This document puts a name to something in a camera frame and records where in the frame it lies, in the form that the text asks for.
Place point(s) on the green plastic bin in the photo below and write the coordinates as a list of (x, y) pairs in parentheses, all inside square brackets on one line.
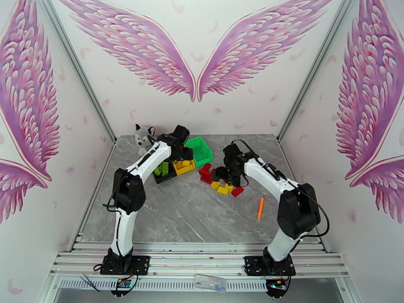
[(202, 153)]

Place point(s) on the red two-by-four brick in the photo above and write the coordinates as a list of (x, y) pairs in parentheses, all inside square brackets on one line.
[(237, 191)]

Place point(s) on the orange-yellow square brick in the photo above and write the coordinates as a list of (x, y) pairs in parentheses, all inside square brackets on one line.
[(215, 185)]

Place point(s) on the grey husky plush toy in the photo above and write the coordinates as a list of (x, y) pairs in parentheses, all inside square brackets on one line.
[(142, 138)]

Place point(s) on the aluminium upright post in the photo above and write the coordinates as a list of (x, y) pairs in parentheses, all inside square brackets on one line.
[(318, 63), (75, 63)]

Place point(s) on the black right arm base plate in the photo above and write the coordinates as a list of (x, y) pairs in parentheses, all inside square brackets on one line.
[(252, 265)]

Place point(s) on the orange marker pen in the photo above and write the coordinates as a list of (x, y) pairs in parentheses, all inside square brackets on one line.
[(260, 209)]

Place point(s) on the small yellow square brick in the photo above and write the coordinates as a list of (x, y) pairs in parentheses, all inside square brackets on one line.
[(181, 164)]

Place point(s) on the aluminium front rail frame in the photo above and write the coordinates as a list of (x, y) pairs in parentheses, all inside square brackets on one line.
[(195, 258)]

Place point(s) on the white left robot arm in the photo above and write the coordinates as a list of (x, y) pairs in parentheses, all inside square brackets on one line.
[(126, 223)]

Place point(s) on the thin black stick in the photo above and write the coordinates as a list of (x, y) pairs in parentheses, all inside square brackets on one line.
[(90, 281)]

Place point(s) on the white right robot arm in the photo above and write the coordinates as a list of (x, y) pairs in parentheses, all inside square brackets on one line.
[(281, 242)]

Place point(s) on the black plastic bin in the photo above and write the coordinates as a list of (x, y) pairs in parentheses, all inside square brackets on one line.
[(167, 179)]

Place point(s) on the clear plastic bag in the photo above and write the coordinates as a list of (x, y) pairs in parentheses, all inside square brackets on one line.
[(210, 283)]

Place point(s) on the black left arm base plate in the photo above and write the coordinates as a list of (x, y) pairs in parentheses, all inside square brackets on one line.
[(140, 264)]

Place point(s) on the aluminium side rail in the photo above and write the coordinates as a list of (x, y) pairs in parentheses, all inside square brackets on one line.
[(94, 191), (311, 213)]

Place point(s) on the yellow plastic bin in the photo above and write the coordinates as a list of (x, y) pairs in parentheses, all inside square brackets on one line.
[(184, 171)]

